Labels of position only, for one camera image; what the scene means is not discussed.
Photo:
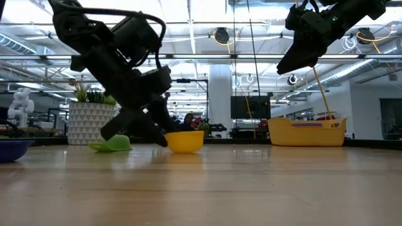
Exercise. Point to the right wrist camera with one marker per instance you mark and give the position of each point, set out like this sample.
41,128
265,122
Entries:
298,17

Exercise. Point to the person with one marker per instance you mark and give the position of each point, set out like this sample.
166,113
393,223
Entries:
188,120

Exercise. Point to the yellow plastic basket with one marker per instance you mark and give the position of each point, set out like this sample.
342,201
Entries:
301,136

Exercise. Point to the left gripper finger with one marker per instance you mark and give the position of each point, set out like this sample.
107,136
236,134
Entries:
119,124
150,125

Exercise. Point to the green succulent plant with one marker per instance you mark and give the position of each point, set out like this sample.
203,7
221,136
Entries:
94,95

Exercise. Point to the dark purple measuring cup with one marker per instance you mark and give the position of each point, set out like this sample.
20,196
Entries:
12,150

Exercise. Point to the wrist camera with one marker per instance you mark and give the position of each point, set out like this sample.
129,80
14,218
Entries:
135,37
298,17

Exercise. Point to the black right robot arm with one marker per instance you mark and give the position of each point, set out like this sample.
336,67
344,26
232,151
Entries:
361,12

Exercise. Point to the black metal frame stand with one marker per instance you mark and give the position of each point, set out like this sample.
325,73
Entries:
183,80

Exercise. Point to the green measuring cup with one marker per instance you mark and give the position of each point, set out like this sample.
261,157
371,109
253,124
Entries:
117,145

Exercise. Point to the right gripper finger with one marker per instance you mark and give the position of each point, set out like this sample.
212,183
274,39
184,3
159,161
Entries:
301,56

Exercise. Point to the small background plant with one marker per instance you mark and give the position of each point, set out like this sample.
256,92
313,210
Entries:
203,126

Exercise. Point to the black wall monitor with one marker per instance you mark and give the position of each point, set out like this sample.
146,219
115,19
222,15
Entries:
251,108

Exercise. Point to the black aluminium table frame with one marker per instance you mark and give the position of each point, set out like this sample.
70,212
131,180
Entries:
238,141

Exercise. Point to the white triangle-patterned plant pot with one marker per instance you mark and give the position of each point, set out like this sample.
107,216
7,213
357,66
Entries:
84,125

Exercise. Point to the white robot figure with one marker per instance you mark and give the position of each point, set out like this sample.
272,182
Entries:
20,106

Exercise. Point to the black background robot arm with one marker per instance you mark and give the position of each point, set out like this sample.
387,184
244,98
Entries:
220,127

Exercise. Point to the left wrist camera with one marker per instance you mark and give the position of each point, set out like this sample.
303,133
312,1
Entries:
135,37

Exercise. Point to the yellow measuring cup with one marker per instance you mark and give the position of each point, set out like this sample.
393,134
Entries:
185,142

